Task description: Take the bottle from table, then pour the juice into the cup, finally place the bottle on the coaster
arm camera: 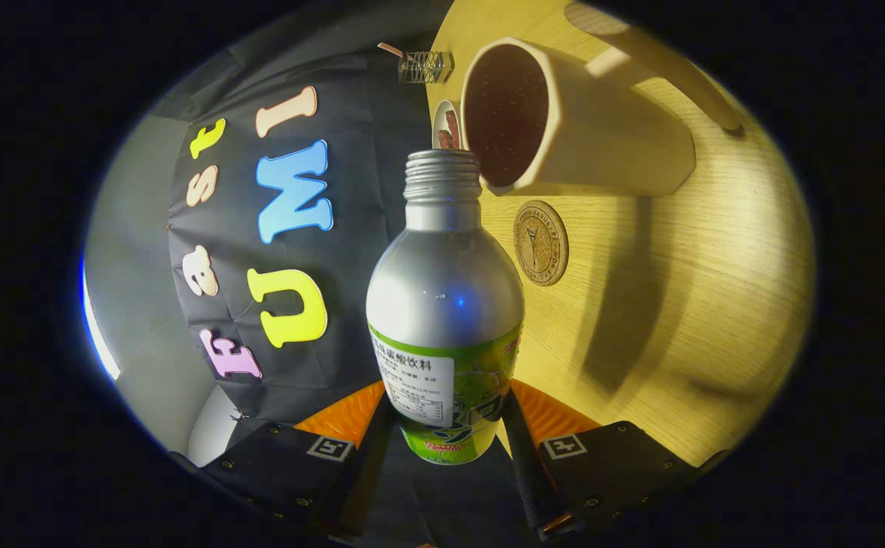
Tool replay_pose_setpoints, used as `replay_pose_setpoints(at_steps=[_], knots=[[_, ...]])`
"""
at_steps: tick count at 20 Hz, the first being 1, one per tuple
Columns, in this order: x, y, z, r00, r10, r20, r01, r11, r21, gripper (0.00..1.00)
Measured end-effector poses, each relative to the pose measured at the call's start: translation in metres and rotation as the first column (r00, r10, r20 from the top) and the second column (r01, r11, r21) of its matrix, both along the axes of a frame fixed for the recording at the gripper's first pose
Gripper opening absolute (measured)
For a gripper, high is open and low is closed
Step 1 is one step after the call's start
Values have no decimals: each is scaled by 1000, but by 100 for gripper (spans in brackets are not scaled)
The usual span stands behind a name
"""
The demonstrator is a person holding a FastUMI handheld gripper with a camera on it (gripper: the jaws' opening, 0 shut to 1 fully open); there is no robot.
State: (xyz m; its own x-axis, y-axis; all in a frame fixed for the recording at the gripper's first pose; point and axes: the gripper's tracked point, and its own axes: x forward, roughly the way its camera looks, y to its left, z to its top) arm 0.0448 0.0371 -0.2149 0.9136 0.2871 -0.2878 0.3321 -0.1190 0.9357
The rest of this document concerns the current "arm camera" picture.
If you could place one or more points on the wooden table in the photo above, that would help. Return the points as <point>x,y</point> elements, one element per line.
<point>678,304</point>

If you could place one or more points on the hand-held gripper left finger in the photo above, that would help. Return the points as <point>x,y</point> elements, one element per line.
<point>372,472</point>

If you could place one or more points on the silver juice bottle green label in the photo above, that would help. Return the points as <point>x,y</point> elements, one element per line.
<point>442,289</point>

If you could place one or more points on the round cork coaster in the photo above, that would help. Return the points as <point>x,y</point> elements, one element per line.
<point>541,243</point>

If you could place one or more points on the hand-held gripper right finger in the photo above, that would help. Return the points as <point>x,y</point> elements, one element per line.
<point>526,472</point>

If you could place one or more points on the red meat slice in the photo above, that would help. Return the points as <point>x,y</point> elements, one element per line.
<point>450,141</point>
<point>452,122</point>

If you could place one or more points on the pink checked spoon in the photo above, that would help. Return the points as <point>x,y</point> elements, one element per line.
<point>391,50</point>

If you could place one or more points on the white round plate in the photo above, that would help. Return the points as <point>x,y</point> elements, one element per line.
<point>437,129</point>

